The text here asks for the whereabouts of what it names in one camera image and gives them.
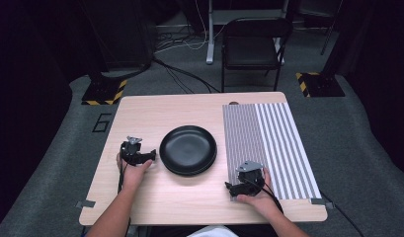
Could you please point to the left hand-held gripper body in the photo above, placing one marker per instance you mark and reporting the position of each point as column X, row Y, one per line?
column 132, row 150

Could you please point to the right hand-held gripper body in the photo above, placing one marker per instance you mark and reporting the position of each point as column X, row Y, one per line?
column 250, row 174

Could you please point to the black round plate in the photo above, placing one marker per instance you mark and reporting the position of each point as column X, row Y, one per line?
column 187, row 148
column 193, row 173

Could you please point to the person's left hand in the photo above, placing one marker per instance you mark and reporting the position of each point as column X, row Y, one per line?
column 133, row 176

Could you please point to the person's right hand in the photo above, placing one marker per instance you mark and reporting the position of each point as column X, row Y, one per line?
column 262, row 200

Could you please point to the striped woven placemat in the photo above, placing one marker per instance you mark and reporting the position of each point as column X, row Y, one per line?
column 272, row 148

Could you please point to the person's white clothing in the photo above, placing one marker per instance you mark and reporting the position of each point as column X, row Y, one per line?
column 215, row 232

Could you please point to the black stand base, striped tape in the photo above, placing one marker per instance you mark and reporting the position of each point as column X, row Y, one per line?
column 319, row 84
column 104, row 92

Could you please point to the grey tape piece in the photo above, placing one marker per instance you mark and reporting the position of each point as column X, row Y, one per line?
column 319, row 201
column 85, row 204

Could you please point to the black folding chair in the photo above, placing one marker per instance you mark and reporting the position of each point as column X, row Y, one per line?
column 255, row 49

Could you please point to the white desk frame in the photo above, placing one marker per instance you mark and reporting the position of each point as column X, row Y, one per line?
column 211, row 36

